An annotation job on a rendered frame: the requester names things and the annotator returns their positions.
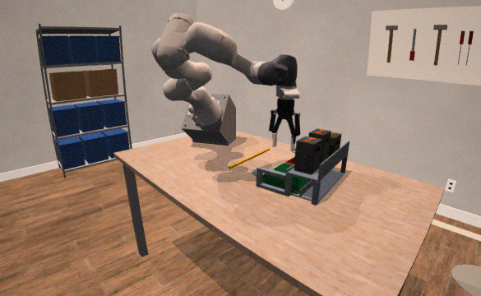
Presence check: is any grey metal shelf rack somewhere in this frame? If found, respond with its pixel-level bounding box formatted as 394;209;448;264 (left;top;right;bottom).
252;141;349;206

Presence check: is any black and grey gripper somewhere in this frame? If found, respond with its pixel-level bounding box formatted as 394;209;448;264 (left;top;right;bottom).
269;99;300;151

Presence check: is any green open bin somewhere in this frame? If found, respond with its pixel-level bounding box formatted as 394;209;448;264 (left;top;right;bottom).
262;163;308;194

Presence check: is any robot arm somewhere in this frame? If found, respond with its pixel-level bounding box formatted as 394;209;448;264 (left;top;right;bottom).
151;13;299;127

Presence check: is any red bin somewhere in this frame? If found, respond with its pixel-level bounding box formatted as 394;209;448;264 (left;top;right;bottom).
286;157;295;165

